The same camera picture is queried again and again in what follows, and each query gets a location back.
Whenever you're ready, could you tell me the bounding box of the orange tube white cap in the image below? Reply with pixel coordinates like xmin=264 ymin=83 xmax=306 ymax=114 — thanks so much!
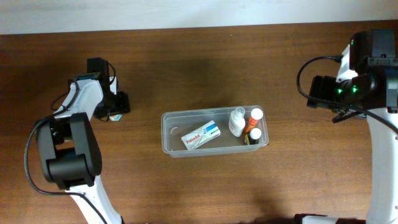
xmin=244 ymin=108 xmax=264 ymax=133

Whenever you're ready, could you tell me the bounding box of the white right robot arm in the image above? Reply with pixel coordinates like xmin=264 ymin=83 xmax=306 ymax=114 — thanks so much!
xmin=304 ymin=29 xmax=397 ymax=223

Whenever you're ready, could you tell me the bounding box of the dark bottle white cap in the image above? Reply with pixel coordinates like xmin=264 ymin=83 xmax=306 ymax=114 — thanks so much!
xmin=244 ymin=128 xmax=262 ymax=145

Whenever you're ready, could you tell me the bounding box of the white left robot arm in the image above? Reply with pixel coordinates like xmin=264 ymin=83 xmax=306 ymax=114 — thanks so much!
xmin=29 ymin=57 xmax=130 ymax=223

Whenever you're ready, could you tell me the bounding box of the white plastic bottle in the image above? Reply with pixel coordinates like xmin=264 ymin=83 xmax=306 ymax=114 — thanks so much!
xmin=229 ymin=106 xmax=246 ymax=137

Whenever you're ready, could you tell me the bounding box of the white Panadol medicine box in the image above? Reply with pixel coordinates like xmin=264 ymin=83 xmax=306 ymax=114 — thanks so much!
xmin=181 ymin=120 xmax=221 ymax=150

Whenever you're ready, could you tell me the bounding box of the small jar gold lid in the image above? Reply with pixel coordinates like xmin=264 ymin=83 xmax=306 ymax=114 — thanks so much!
xmin=109 ymin=114 xmax=122 ymax=121

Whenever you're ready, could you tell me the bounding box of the clear plastic container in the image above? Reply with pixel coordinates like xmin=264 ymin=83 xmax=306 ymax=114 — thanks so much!
xmin=161 ymin=107 xmax=269 ymax=158

